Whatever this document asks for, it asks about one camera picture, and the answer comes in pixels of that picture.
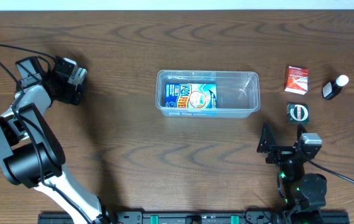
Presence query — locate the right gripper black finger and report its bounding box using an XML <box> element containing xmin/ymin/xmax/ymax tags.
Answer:
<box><xmin>256</xmin><ymin>123</ymin><xmax>276</xmax><ymax>153</ymax></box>
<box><xmin>297</xmin><ymin>124</ymin><xmax>307</xmax><ymax>140</ymax></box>

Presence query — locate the green round-logo box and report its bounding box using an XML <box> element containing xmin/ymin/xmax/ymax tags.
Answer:
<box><xmin>286</xmin><ymin>103</ymin><xmax>310</xmax><ymax>124</ymax></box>

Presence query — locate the clear plastic container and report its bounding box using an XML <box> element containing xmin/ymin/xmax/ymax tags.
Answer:
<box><xmin>156</xmin><ymin>70</ymin><xmax>261</xmax><ymax>118</ymax></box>

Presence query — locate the blue Kool Fever box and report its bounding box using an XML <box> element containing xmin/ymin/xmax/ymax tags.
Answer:
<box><xmin>164</xmin><ymin>83</ymin><xmax>217</xmax><ymax>109</ymax></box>

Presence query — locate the white blue Panadol box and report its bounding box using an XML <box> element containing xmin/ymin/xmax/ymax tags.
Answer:
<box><xmin>64</xmin><ymin>58</ymin><xmax>87</xmax><ymax>90</ymax></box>

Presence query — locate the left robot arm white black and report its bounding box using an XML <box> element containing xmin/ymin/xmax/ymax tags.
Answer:
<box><xmin>0</xmin><ymin>56</ymin><xmax>111</xmax><ymax>223</ymax></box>

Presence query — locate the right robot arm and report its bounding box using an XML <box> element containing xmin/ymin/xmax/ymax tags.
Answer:
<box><xmin>257</xmin><ymin>123</ymin><xmax>327</xmax><ymax>224</ymax></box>

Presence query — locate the red Panadol box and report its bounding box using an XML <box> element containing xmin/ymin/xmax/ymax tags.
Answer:
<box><xmin>284</xmin><ymin>66</ymin><xmax>309</xmax><ymax>95</ymax></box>

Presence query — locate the dark syrup bottle white cap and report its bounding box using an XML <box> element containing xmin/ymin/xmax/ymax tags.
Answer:
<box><xmin>322</xmin><ymin>75</ymin><xmax>349</xmax><ymax>100</ymax></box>

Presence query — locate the black mounting rail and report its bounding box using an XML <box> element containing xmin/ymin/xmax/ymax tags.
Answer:
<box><xmin>38</xmin><ymin>210</ymin><xmax>351</xmax><ymax>224</ymax></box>

